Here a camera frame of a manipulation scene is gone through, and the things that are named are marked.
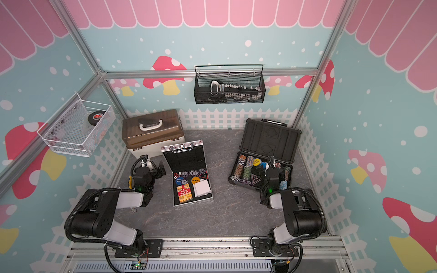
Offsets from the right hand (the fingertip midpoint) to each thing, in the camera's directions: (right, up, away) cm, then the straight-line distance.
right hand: (271, 165), depth 93 cm
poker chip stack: (-16, +1, +4) cm, 17 cm away
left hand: (-65, 0, 0) cm, 65 cm away
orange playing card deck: (-47, -14, -6) cm, 49 cm away
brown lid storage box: (-68, +17, -3) cm, 70 cm away
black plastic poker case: (-4, +15, +9) cm, 18 cm away
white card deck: (-38, -12, -3) cm, 40 cm away
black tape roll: (-87, +24, -14) cm, 91 cm away
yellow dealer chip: (-7, +1, +6) cm, 9 cm away
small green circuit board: (-63, -40, -22) cm, 78 cm away
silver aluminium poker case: (-45, -7, +2) cm, 46 cm away
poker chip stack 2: (-14, -4, +1) cm, 14 cm away
